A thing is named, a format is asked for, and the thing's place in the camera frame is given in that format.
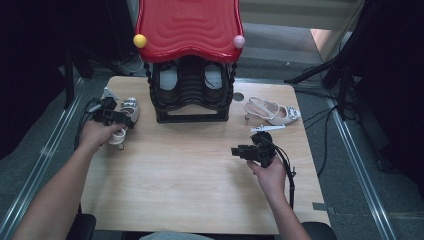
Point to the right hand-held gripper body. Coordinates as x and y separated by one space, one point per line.
263 151

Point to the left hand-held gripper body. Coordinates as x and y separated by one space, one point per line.
106 113

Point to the white heeled sandal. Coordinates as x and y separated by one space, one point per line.
281 118
130 108

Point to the black leather shoe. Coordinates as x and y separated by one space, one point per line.
213 78
168 80

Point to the red and black shoe rack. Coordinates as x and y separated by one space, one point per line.
190 28

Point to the person's left hand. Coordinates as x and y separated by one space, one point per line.
98 133

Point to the person's right hand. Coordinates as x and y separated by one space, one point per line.
271 178

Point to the black metal stand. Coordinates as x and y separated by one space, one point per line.
341 96
69 83

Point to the round grey table grommet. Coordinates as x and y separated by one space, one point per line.
238 96

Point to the yellow ball knob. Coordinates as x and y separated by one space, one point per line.
140 41

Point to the grey tape strip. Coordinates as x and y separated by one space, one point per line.
321 206

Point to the dark curtain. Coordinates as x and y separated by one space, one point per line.
396 83
30 50

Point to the black chair armrest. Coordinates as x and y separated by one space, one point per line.
83 228
320 233

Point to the person's grey clothing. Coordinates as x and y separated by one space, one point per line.
173 236

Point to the pink ball knob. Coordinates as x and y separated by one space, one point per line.
239 41

